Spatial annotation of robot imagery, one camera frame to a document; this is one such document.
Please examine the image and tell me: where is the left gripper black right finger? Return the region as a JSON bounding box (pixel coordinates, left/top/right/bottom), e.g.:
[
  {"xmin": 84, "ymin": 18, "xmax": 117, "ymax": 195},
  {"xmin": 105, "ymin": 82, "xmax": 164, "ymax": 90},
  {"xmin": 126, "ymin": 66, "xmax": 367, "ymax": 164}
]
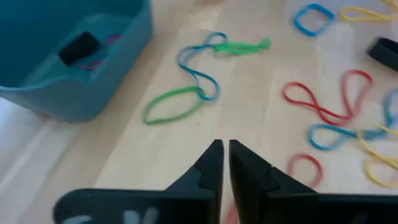
[{"xmin": 229, "ymin": 139, "xmax": 398, "ymax": 224}]

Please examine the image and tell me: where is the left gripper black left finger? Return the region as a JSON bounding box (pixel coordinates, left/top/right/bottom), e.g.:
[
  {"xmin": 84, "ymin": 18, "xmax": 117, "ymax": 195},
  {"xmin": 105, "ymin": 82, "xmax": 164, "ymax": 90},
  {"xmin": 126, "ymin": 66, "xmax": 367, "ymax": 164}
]
[{"xmin": 53, "ymin": 139, "xmax": 224, "ymax": 224}]

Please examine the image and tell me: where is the long blue rubber band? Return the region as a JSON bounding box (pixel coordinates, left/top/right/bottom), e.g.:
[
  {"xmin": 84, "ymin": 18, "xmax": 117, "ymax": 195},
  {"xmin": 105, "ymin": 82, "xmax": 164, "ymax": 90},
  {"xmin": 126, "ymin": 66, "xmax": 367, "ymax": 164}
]
[
  {"xmin": 307, "ymin": 88, "xmax": 398, "ymax": 151},
  {"xmin": 176, "ymin": 30, "xmax": 228, "ymax": 102}
]

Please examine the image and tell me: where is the yellow rubber band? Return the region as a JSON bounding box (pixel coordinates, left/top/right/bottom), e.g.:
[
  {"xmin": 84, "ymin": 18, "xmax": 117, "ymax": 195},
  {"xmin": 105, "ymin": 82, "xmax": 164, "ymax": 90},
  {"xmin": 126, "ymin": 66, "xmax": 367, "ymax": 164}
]
[
  {"xmin": 356, "ymin": 124, "xmax": 398, "ymax": 189},
  {"xmin": 338, "ymin": 0, "xmax": 398, "ymax": 23}
]

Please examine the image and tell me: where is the bright green rubber band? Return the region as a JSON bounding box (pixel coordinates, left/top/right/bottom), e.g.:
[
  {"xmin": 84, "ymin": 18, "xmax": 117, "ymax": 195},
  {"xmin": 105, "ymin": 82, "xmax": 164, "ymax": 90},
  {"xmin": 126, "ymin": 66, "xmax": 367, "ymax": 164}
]
[{"xmin": 212, "ymin": 36, "xmax": 272, "ymax": 56}]

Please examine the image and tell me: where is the small blue rubber band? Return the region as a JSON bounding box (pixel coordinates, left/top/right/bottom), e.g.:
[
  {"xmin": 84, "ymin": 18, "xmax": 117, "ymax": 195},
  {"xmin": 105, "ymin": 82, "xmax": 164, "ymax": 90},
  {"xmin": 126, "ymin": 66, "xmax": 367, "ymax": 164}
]
[{"xmin": 293, "ymin": 2, "xmax": 336, "ymax": 37}]

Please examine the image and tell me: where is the wide black rubber band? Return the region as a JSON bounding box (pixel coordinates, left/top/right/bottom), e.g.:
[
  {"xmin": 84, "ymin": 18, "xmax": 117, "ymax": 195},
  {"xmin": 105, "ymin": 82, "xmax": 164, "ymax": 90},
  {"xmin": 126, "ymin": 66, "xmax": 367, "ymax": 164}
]
[{"xmin": 58, "ymin": 30, "xmax": 102, "ymax": 67}]

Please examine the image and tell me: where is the black round cup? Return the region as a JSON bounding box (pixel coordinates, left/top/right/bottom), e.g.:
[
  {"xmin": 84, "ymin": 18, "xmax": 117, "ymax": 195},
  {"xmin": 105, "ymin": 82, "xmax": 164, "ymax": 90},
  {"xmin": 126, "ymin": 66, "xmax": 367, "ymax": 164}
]
[{"xmin": 366, "ymin": 35, "xmax": 398, "ymax": 73}]

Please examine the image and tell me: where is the teal plastic bin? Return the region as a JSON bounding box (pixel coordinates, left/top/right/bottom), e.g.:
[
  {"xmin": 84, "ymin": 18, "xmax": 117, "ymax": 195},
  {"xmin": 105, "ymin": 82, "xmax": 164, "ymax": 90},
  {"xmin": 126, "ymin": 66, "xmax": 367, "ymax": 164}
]
[{"xmin": 0, "ymin": 0, "xmax": 153, "ymax": 123}]

